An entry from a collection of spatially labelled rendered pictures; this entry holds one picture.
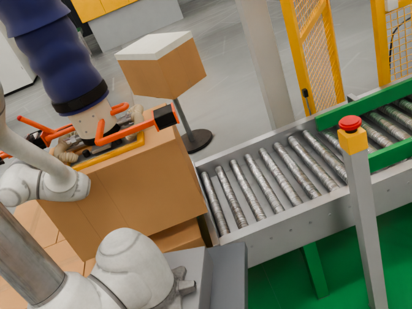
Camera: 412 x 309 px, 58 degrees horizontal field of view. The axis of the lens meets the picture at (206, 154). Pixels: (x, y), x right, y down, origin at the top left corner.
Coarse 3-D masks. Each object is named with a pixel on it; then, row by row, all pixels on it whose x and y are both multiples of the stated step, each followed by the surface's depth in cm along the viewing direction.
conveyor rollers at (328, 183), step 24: (408, 96) 209; (384, 120) 195; (408, 120) 188; (312, 144) 201; (336, 144) 193; (384, 144) 181; (216, 168) 212; (240, 168) 206; (288, 168) 193; (312, 168) 185; (336, 168) 179; (384, 168) 169; (264, 192) 182; (288, 192) 175; (312, 192) 170; (216, 216) 178; (240, 216) 172; (264, 216) 168
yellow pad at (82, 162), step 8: (136, 136) 152; (112, 144) 153; (120, 144) 151; (128, 144) 149; (136, 144) 148; (144, 144) 149; (88, 152) 151; (104, 152) 149; (112, 152) 148; (120, 152) 148; (80, 160) 151; (88, 160) 149; (96, 160) 148; (104, 160) 149; (72, 168) 148; (80, 168) 149
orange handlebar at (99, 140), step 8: (120, 104) 155; (128, 104) 154; (112, 112) 152; (120, 112) 153; (72, 128) 152; (128, 128) 131; (136, 128) 131; (144, 128) 131; (48, 136) 152; (56, 136) 152; (96, 136) 135; (112, 136) 131; (120, 136) 131; (96, 144) 132; (104, 144) 132; (0, 152) 156
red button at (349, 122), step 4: (348, 116) 121; (352, 116) 120; (356, 116) 120; (340, 120) 121; (344, 120) 120; (348, 120) 119; (352, 120) 119; (356, 120) 118; (360, 120) 118; (340, 124) 120; (344, 124) 118; (348, 124) 117; (352, 124) 117; (356, 124) 117; (360, 124) 118; (340, 128) 120; (344, 128) 118; (348, 128) 117; (352, 128) 117; (356, 128) 117; (348, 132) 120; (352, 132) 120
